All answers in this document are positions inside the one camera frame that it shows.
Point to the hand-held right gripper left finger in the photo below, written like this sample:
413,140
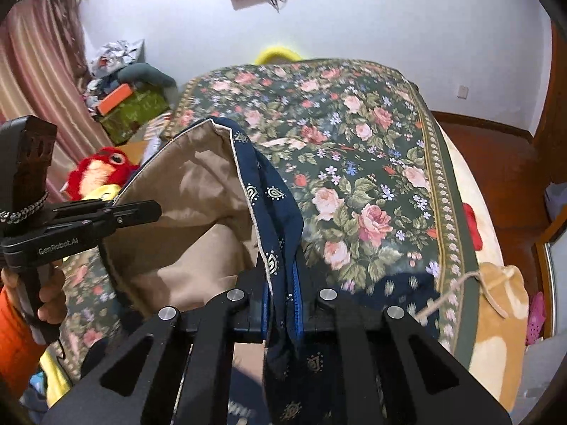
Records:
265,314

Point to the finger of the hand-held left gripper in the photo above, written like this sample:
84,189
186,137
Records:
133,212
84,207

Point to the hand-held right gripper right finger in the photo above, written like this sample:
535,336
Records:
297,314

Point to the navy patterned hooded jacket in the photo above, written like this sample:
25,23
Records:
186,212

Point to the pile of grey clothes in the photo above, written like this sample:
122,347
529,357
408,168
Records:
110,55

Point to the person's left hand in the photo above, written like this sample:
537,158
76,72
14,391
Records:
53,301

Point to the red plush toy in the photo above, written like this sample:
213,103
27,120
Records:
97,172

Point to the striped cloth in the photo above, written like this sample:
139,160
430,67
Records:
155,135

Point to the green patterned box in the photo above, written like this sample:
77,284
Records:
133,115

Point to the orange box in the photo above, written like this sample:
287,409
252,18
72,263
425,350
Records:
114,99

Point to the grey plush pillow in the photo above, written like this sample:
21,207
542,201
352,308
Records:
146,73

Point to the striped brown curtain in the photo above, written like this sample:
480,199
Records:
40,53

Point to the floral blanket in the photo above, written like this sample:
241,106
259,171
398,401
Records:
354,164

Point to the cream cartoon bedsheet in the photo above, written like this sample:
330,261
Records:
483,212

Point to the pink slipper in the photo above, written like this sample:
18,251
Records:
535,318

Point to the wooden door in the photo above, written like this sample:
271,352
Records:
553,141

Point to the white wall socket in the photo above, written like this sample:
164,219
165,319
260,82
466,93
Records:
463,92

